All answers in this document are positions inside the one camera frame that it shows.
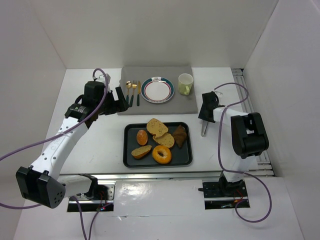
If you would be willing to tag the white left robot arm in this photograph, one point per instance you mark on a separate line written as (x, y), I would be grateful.
(41, 182)

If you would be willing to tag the light green mug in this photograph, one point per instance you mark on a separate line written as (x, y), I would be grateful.
(185, 83)

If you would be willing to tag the gold spoon green handle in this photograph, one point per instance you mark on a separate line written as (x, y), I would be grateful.
(128, 86)

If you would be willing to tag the white plate teal rim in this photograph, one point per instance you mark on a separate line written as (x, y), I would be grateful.
(157, 90)

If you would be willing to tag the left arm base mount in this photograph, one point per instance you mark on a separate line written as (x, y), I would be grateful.
(91, 195)

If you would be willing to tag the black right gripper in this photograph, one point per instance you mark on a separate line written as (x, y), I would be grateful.
(204, 116)

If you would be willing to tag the grey place mat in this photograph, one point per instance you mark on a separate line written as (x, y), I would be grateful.
(177, 105)

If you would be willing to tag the brown chocolate croissant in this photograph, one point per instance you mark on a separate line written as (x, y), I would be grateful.
(180, 136)

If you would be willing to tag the metal bread tongs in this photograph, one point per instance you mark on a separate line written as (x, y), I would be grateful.
(204, 126)

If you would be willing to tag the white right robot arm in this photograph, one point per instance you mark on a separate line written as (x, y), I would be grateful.
(248, 137)

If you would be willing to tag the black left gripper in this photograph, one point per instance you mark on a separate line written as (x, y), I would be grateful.
(113, 103)

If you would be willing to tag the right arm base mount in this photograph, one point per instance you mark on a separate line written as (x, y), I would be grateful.
(224, 195)

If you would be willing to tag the orange round bun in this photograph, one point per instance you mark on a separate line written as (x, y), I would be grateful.
(142, 137)

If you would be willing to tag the gold knife green handle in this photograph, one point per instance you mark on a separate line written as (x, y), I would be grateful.
(138, 94)

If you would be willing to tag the upper seeded bread slice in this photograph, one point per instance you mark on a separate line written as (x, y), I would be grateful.
(156, 128)

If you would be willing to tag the gold fork green handle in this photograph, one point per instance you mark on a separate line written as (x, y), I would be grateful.
(133, 86)

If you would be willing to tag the lower seeded bread slice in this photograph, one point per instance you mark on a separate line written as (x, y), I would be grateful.
(166, 140)

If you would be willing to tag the small seeded bread slice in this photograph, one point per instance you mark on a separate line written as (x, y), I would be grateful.
(140, 152)

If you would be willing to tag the aluminium side rail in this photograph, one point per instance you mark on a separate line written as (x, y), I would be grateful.
(264, 166)

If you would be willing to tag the orange glazed donut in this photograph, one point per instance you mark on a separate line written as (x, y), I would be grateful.
(162, 154)

